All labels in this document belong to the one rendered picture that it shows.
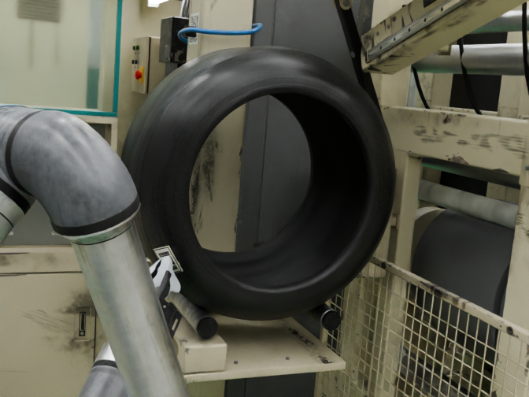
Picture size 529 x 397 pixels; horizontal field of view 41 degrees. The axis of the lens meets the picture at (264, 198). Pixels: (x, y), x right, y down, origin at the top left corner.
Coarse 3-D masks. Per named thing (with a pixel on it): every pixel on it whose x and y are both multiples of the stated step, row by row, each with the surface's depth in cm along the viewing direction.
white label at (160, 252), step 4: (156, 248) 137; (160, 248) 137; (164, 248) 136; (168, 248) 136; (156, 252) 137; (160, 252) 137; (164, 252) 137; (168, 252) 136; (160, 256) 138; (164, 256) 137; (172, 256) 136; (172, 260) 137; (176, 260) 137; (172, 264) 137; (176, 264) 137; (172, 268) 138; (176, 268) 138; (180, 268) 137; (176, 272) 138
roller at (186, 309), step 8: (168, 296) 163; (176, 296) 157; (176, 304) 156; (184, 304) 151; (192, 304) 149; (184, 312) 150; (192, 312) 146; (200, 312) 144; (208, 312) 146; (192, 320) 144; (200, 320) 141; (208, 320) 141; (200, 328) 141; (208, 328) 142; (216, 328) 142; (208, 336) 142
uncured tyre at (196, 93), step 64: (192, 64) 147; (256, 64) 136; (320, 64) 142; (192, 128) 132; (320, 128) 172; (384, 128) 150; (320, 192) 176; (384, 192) 150; (192, 256) 137; (256, 256) 172; (320, 256) 170; (256, 320) 149
